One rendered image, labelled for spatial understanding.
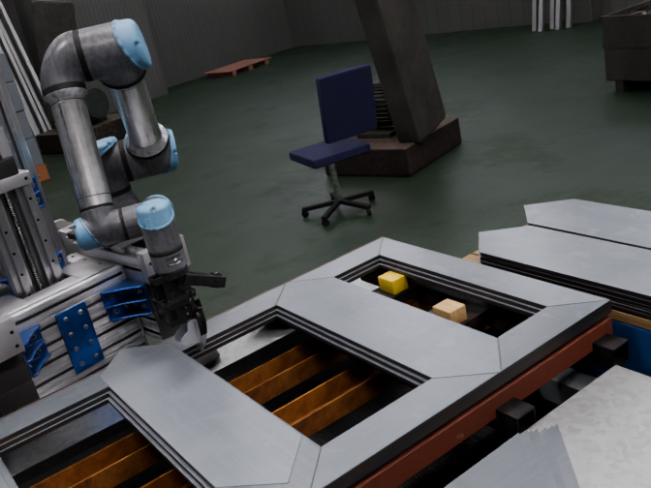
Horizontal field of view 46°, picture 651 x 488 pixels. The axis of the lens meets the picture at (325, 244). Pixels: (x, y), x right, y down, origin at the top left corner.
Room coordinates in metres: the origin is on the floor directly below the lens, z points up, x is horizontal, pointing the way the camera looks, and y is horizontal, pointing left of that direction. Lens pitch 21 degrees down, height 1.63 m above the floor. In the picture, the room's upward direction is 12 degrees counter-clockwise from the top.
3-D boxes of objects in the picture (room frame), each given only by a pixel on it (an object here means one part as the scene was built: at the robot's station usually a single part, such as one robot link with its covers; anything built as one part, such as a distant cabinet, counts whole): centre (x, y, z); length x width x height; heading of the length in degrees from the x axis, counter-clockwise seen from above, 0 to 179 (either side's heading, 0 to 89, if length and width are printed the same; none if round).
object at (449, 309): (1.58, -0.25, 0.79); 0.06 x 0.05 x 0.04; 32
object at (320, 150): (4.81, -0.16, 0.46); 0.54 x 0.51 x 0.93; 42
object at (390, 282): (1.81, -0.15, 0.79); 0.06 x 0.05 x 0.04; 32
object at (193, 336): (1.56, 0.34, 0.88); 0.06 x 0.03 x 0.09; 122
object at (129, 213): (1.67, 0.37, 1.15); 0.11 x 0.11 x 0.08; 9
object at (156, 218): (1.57, 0.34, 1.15); 0.09 x 0.08 x 0.11; 9
